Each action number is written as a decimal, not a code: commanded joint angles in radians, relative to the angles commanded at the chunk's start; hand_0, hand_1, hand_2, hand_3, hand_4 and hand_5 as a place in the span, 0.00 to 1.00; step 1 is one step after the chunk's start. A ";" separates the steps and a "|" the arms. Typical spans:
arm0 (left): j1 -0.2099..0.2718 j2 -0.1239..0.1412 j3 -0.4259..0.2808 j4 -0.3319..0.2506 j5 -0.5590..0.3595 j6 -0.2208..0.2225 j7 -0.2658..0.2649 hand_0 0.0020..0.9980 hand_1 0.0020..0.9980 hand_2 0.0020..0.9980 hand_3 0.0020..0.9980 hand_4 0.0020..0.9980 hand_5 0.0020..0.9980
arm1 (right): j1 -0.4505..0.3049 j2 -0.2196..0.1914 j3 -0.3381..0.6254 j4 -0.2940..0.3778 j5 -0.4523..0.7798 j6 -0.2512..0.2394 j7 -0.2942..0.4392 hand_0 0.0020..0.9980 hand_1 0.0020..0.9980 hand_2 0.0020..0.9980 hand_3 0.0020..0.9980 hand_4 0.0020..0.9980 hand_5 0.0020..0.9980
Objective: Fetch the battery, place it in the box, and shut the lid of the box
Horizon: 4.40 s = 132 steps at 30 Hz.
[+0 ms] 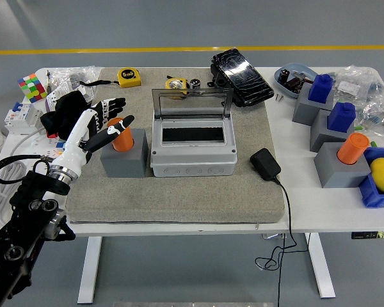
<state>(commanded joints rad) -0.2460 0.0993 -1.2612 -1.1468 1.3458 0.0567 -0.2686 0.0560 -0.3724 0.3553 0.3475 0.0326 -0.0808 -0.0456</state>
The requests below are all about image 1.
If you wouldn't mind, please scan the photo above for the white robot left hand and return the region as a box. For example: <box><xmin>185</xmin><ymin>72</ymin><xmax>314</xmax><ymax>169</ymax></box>
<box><xmin>51</xmin><ymin>97</ymin><xmax>136</xmax><ymax>177</ymax></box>

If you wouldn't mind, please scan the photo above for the orange cylinder battery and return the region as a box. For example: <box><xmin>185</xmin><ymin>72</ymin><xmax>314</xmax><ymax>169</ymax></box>
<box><xmin>107</xmin><ymin>117</ymin><xmax>134</xmax><ymax>153</ymax></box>
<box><xmin>336</xmin><ymin>132</ymin><xmax>371</xmax><ymax>166</ymax></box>

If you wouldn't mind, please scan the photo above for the smoked transparent box lid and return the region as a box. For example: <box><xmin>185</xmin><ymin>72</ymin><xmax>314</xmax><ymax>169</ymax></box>
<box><xmin>151</xmin><ymin>88</ymin><xmax>234</xmax><ymax>121</ymax></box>

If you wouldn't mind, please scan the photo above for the grey electrical junction box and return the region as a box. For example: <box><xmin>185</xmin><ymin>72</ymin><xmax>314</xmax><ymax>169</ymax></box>
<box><xmin>149</xmin><ymin>114</ymin><xmax>237</xmax><ymax>178</ymax></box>

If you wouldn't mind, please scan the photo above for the grey block with round hole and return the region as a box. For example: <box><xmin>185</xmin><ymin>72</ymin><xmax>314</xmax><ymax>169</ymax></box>
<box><xmin>100</xmin><ymin>128</ymin><xmax>149</xmax><ymax>178</ymax></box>

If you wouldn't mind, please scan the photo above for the white circuit breaker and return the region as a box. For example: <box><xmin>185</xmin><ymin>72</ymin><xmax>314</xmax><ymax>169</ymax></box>
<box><xmin>3</xmin><ymin>101</ymin><xmax>44</xmax><ymax>136</ymax></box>

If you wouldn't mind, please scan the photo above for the large colourful puzzle cube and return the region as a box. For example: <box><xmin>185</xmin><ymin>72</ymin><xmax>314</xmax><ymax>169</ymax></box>
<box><xmin>17</xmin><ymin>73</ymin><xmax>49</xmax><ymax>103</ymax></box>

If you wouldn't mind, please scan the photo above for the square yellow tape measure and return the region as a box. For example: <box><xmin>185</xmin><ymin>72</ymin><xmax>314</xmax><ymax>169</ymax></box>
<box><xmin>79</xmin><ymin>68</ymin><xmax>142</xmax><ymax>89</ymax></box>

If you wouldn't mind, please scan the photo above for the round yellow tape measure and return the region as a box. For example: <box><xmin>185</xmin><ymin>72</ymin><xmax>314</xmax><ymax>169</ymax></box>
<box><xmin>164</xmin><ymin>75</ymin><xmax>191</xmax><ymax>97</ymax></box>

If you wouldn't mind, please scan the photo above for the grey-brown table mat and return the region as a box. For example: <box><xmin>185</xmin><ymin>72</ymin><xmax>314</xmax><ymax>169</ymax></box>
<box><xmin>65</xmin><ymin>67</ymin><xmax>285</xmax><ymax>224</ymax></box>

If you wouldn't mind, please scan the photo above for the white table leg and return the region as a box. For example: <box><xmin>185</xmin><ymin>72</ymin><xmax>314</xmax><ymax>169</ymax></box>
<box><xmin>305</xmin><ymin>232</ymin><xmax>336</xmax><ymax>299</ymax></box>
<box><xmin>77</xmin><ymin>236</ymin><xmax>102</xmax><ymax>304</ymax></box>

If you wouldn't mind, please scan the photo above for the black wrapped flat device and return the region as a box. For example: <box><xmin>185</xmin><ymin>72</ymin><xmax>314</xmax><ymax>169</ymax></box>
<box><xmin>207</xmin><ymin>48</ymin><xmax>275</xmax><ymax>108</ymax></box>

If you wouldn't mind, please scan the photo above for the black power adapter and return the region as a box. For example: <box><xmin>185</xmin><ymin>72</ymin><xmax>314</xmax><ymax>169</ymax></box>
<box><xmin>249</xmin><ymin>148</ymin><xmax>282</xmax><ymax>182</ymax></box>

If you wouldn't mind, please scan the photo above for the dark brown capacitor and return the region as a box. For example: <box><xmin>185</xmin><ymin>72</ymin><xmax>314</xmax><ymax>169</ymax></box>
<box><xmin>285</xmin><ymin>76</ymin><xmax>305</xmax><ymax>93</ymax></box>

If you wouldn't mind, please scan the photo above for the blue-grey oval dish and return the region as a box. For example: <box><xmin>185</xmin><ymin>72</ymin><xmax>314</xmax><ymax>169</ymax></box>
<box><xmin>274</xmin><ymin>63</ymin><xmax>317</xmax><ymax>99</ymax></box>

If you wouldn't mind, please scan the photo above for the grey block holder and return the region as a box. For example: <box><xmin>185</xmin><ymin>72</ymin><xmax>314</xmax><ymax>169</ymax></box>
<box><xmin>309</xmin><ymin>108</ymin><xmax>356</xmax><ymax>153</ymax></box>
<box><xmin>291</xmin><ymin>82</ymin><xmax>335</xmax><ymax>126</ymax></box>
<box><xmin>313</xmin><ymin>141</ymin><xmax>372</xmax><ymax>189</ymax></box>

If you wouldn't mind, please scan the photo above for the blue bottle-shaped block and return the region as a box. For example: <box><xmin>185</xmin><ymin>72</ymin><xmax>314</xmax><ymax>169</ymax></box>
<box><xmin>326</xmin><ymin>102</ymin><xmax>356</xmax><ymax>132</ymax></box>
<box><xmin>308</xmin><ymin>74</ymin><xmax>335</xmax><ymax>104</ymax></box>

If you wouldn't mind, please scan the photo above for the clear plastic parts bag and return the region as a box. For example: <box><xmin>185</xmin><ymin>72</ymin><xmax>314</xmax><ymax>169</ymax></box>
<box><xmin>355</xmin><ymin>100</ymin><xmax>384</xmax><ymax>138</ymax></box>
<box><xmin>331</xmin><ymin>65</ymin><xmax>383</xmax><ymax>105</ymax></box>

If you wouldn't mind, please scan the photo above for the blue plastic bin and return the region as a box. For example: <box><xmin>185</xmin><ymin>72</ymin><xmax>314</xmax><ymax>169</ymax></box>
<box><xmin>358</xmin><ymin>146</ymin><xmax>384</xmax><ymax>209</ymax></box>

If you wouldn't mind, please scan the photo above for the black table control panel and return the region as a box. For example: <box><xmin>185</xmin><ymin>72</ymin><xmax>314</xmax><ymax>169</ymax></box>
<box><xmin>351</xmin><ymin>230</ymin><xmax>384</xmax><ymax>240</ymax></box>

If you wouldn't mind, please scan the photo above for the white power cable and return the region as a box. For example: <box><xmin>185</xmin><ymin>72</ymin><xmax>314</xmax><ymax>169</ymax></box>
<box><xmin>0</xmin><ymin>127</ymin><xmax>52</xmax><ymax>226</ymax></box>

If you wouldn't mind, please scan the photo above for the black adapter cord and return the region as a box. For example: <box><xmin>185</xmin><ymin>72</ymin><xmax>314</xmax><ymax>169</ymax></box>
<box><xmin>255</xmin><ymin>177</ymin><xmax>309</xmax><ymax>307</ymax></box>

